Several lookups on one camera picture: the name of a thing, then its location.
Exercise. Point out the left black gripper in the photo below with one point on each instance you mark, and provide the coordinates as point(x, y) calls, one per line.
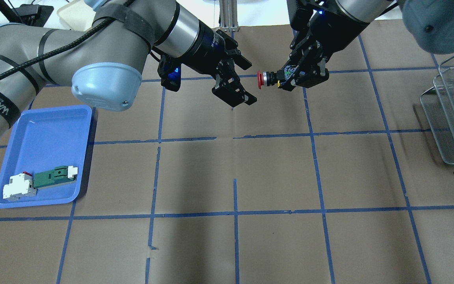
point(205, 44)

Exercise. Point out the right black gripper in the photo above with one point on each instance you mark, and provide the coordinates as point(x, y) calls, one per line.
point(326, 36)

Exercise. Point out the red emergency stop button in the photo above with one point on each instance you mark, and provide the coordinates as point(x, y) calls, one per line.
point(272, 77)

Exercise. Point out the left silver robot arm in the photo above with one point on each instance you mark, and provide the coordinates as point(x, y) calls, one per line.
point(103, 66)

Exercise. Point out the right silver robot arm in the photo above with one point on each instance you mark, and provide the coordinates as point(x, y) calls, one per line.
point(430, 22)

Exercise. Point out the beige plastic tray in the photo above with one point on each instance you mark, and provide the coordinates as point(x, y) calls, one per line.
point(76, 15)

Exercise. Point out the green terminal block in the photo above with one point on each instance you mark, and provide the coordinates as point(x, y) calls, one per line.
point(60, 175)

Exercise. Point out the blue plastic tray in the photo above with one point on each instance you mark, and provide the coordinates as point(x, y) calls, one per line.
point(41, 140)

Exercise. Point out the white circuit breaker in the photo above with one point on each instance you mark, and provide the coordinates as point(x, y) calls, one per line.
point(19, 186)

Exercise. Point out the aluminium frame post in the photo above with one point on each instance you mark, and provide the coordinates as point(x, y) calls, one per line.
point(228, 16)

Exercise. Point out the black camera stand base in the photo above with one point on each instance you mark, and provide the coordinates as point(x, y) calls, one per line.
point(30, 15)

